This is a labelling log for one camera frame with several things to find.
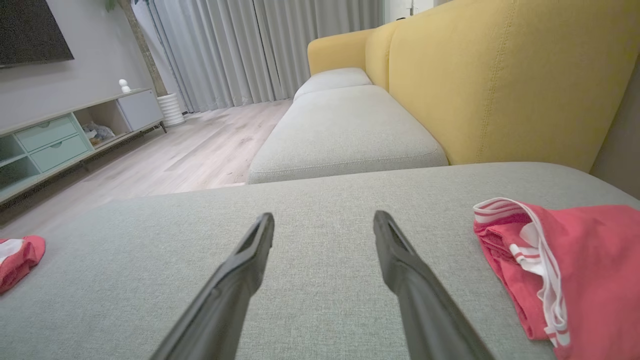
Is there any small grey sofa seat cushion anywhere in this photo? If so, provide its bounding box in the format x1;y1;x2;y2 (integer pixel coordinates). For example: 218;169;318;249
293;67;373;102

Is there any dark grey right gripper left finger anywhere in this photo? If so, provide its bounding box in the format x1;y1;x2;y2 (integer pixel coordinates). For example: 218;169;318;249
150;212;276;360

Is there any red garment with striped trim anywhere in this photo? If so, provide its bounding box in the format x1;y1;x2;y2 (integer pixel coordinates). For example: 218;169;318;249
473;197;640;360

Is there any deep mint cabinet drawer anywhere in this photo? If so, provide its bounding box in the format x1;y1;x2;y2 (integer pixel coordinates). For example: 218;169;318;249
29;133;92;173

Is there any shallow mint cabinet drawer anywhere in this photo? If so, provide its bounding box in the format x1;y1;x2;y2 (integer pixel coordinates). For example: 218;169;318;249
15;116;79;153

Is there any grey and mint TV cabinet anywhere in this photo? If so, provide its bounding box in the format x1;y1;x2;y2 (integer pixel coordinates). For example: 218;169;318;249
0;88;167;206

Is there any black wall television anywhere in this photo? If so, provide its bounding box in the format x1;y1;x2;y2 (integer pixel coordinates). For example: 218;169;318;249
0;0;75;69

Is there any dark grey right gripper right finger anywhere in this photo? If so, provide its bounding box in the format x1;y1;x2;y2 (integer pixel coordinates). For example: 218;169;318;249
372;210;496;360

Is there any wide grey sofa seat cushion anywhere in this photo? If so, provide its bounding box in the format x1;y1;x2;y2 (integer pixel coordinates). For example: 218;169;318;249
247;84;449;185

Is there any grey plush toy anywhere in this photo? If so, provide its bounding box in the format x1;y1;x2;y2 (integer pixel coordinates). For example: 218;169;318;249
81;121;116;147

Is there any large grey sofa chaise cushion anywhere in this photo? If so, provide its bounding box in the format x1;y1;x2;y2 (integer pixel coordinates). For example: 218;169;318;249
0;161;640;360

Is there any grey curtain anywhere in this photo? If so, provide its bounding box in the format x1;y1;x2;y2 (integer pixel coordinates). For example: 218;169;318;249
145;0;386;114

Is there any yellow sofa backrest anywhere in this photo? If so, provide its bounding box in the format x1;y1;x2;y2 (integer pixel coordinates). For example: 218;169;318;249
307;0;640;173

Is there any grey cabinet door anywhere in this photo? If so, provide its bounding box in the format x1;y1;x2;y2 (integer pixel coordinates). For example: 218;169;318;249
116;90;165;132

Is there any white ribbed planter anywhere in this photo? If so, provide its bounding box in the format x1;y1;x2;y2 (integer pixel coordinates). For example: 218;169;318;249
157;93;186;128

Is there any red garment with white panel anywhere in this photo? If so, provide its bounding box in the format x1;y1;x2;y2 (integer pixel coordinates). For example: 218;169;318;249
0;235;46;294

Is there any brown plant trunk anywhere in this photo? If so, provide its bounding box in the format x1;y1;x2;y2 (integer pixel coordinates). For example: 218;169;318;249
105;0;168;98

